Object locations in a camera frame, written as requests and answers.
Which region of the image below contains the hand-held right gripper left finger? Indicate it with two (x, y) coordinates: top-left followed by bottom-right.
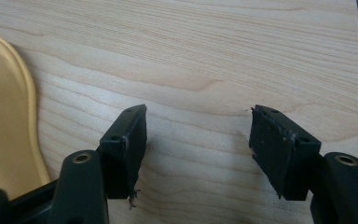
(48, 104), (148, 224)

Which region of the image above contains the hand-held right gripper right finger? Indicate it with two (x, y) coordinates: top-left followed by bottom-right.
(248, 104), (358, 224)

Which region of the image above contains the yellow plastic tray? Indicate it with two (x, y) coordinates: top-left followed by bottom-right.
(0, 27), (51, 200)

